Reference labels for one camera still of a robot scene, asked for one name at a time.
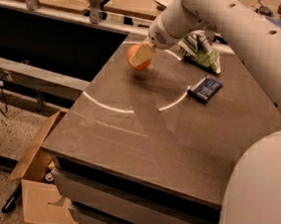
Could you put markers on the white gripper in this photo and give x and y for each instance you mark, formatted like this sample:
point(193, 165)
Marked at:
point(162, 36)

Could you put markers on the orange ball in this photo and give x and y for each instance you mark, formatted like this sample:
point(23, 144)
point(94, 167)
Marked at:
point(136, 61)

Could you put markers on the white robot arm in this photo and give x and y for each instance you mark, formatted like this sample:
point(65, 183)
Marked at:
point(253, 193)

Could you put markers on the blue rxbar blueberry wrapper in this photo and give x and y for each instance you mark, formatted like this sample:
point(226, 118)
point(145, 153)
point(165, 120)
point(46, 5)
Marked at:
point(204, 90)

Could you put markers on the green white chip bag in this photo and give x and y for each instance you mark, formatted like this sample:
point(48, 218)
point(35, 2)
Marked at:
point(196, 48)

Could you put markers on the blue white cloth bundle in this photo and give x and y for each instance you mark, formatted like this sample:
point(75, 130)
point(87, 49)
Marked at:
point(275, 21)

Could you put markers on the grey drawer cabinet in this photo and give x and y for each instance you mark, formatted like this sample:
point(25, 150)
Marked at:
point(108, 199)

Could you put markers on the cardboard box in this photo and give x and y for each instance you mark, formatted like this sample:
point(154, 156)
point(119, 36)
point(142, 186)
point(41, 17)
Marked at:
point(42, 202)

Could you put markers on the metal bracket middle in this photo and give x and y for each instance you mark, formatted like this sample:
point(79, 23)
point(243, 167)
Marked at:
point(95, 15)

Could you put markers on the metal rail beam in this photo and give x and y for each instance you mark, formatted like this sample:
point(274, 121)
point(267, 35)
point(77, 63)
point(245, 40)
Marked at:
point(42, 80)

